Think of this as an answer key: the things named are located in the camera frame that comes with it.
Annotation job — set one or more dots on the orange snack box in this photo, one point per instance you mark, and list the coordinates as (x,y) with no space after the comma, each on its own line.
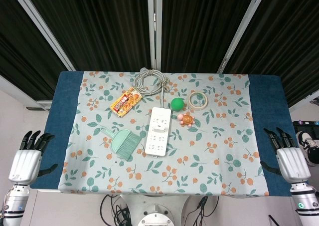
(126,101)

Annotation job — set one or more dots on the black box purple print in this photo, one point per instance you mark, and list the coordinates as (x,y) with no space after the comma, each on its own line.
(309,126)

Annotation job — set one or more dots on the black white sneaker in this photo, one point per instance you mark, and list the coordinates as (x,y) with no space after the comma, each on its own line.
(310,146)

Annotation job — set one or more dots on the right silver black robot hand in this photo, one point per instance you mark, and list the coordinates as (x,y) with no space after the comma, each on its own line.
(294,164)

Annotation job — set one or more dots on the mint green hand brush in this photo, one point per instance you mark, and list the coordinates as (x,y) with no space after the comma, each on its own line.
(130,142)

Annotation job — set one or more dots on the white power strip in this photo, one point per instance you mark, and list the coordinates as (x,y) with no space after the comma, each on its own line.
(157,146)

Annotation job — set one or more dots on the white window frame post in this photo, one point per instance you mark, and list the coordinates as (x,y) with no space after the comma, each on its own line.
(154,24)
(51,40)
(241,29)

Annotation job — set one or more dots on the pink orange turtle toy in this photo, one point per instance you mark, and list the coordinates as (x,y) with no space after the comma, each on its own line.
(186,119)

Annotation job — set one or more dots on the floral tablecloth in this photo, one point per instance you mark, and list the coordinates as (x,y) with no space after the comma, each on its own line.
(211,148)

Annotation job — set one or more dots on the green dustpan brush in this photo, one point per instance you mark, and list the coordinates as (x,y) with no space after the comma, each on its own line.
(115,143)

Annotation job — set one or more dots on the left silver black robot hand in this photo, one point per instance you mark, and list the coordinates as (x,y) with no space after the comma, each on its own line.
(23,166)

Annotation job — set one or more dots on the beige tape roll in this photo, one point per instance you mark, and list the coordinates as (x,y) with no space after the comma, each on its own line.
(190,103)

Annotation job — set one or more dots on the black curtain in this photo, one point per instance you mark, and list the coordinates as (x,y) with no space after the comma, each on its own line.
(286,36)
(199,24)
(99,24)
(20,49)

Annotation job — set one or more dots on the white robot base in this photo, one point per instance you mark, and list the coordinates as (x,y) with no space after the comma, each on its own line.
(155,213)

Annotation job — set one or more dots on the green ball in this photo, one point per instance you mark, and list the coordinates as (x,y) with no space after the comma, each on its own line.
(177,104)

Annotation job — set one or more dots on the blue table cover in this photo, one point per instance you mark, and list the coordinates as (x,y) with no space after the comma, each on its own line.
(269,106)

